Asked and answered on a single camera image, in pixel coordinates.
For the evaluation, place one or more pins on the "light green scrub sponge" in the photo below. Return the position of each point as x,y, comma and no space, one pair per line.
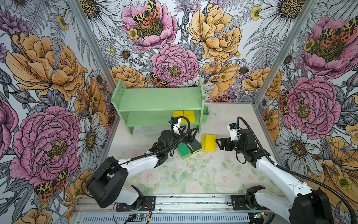
183,150

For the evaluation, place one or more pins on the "green metal shelf unit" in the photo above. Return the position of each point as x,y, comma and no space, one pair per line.
155,106

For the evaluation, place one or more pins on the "large yellow sponge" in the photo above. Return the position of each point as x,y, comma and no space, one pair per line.
208,143

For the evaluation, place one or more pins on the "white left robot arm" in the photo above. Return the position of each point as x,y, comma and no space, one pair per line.
106,185

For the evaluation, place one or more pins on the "small yellow sponge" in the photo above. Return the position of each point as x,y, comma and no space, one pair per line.
179,114

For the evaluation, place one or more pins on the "dark green scrub sponge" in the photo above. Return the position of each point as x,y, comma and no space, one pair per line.
194,147

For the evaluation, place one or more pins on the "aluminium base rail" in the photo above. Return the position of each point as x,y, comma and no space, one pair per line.
174,209

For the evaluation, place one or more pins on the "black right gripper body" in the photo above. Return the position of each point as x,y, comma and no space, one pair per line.
235,145

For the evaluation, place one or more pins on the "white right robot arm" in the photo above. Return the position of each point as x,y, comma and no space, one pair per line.
300,203

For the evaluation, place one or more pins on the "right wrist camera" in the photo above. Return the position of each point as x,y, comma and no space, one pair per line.
233,131

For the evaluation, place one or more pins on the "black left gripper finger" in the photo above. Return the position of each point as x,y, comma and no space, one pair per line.
192,134
188,139

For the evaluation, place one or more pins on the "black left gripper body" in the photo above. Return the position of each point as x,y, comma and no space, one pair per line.
177,138

